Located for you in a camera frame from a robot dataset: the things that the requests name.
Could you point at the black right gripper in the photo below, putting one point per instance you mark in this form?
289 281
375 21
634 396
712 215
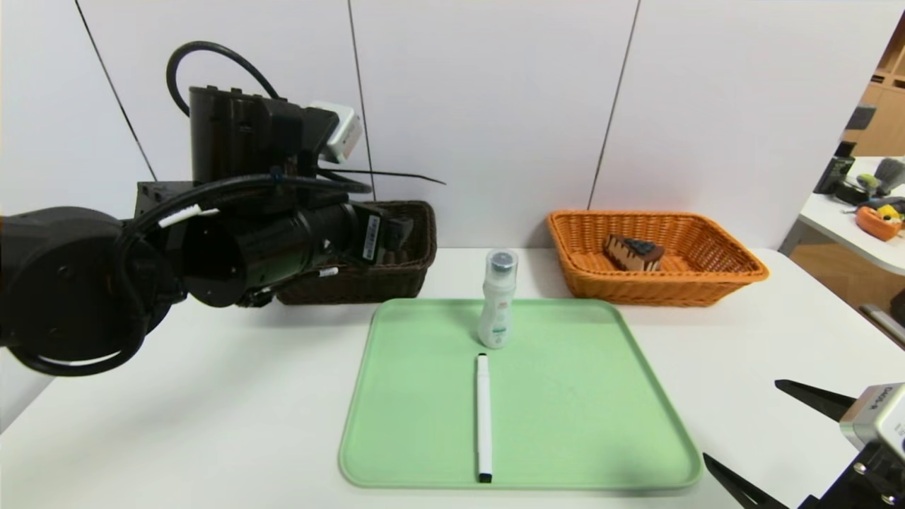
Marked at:
877 488

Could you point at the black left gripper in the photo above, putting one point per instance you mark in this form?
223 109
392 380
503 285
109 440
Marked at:
372 237

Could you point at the white bottle with clear cap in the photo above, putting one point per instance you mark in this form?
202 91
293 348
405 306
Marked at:
497 311

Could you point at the chocolate blueberry cake slice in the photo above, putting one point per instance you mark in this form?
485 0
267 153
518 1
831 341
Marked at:
629 256

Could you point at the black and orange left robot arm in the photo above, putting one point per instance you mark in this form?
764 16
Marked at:
71 283

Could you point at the dark brown wicker basket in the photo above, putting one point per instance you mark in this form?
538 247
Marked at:
410 272

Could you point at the orange wicker basket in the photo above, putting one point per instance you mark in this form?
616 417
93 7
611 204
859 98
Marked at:
636 290

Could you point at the light green plastic tray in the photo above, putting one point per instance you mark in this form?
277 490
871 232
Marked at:
580 424

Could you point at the white marker pen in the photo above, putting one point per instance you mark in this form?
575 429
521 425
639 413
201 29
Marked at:
483 417

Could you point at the white side table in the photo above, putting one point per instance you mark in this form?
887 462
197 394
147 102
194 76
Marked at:
848 240

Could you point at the orange toy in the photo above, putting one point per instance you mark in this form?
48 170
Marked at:
877 225

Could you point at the black box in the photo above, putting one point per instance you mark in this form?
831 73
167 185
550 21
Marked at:
833 175

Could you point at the grey brush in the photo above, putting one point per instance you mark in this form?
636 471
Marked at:
889 173

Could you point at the wooden cabinet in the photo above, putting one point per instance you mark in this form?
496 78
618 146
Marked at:
884 120

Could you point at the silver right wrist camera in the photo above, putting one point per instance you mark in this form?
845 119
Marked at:
877 417

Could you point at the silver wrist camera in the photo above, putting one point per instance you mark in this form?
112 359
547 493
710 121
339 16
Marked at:
877 417
343 131

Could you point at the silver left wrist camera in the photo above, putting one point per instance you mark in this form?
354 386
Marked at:
343 131

